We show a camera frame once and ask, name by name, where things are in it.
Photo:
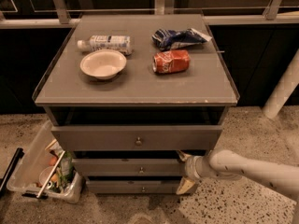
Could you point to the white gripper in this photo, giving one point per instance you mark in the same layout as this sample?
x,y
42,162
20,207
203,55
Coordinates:
x,y
191,168

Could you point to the grey drawer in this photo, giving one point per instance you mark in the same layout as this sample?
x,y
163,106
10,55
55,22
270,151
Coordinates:
x,y
133,186
129,138
128,167

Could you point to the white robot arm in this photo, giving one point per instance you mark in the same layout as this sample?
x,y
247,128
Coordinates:
x,y
225,164

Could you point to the grey top drawer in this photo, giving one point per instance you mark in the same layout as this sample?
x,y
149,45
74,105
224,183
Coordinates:
x,y
129,138

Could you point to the grey drawer cabinet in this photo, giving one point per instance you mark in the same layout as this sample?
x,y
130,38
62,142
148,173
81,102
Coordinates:
x,y
201,95

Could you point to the grey bottom drawer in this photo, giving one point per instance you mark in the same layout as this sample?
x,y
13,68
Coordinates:
x,y
133,186

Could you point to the red crushed soda can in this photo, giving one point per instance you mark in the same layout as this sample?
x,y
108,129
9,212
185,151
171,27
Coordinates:
x,y
171,61

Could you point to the green bottle in bin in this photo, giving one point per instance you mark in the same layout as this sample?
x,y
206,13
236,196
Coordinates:
x,y
66,166

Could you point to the white bowl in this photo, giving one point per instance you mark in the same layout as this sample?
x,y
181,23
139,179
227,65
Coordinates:
x,y
103,64

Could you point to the blue crumpled chip bag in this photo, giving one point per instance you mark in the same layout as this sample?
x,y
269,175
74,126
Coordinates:
x,y
171,39

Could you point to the clear plastic storage bin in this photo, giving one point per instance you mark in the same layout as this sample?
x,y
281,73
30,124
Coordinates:
x,y
36,164

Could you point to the white diagonal pipe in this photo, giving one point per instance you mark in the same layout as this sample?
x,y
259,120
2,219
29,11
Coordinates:
x,y
284,89

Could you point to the white plastic water bottle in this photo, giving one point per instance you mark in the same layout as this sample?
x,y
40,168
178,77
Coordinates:
x,y
120,43

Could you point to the black flat bar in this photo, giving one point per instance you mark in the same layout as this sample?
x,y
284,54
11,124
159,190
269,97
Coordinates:
x,y
10,169

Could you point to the metal window railing frame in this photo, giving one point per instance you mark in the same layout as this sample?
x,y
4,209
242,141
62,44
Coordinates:
x,y
66,13

